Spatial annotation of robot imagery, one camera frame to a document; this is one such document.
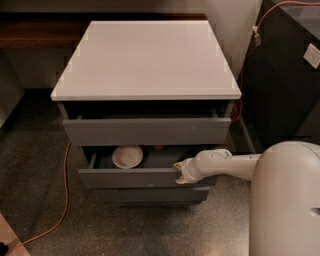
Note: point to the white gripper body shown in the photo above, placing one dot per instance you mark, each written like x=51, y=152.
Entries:
x=190, y=170

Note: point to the red apple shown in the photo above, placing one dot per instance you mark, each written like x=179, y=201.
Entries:
x=158, y=147

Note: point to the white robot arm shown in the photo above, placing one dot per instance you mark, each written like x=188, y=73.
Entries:
x=285, y=194

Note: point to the grey top drawer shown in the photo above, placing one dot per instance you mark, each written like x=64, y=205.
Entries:
x=148, y=131

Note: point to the grey drawer cabinet white top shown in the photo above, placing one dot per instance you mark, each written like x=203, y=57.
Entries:
x=147, y=69

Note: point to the green yellow sponge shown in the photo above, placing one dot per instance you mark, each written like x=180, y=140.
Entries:
x=187, y=154

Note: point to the white ceramic bowl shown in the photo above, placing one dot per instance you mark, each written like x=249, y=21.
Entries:
x=127, y=157

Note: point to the dark wooden shelf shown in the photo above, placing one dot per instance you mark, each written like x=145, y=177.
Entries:
x=65, y=30

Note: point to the white wall outlet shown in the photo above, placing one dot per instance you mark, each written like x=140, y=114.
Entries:
x=312, y=56

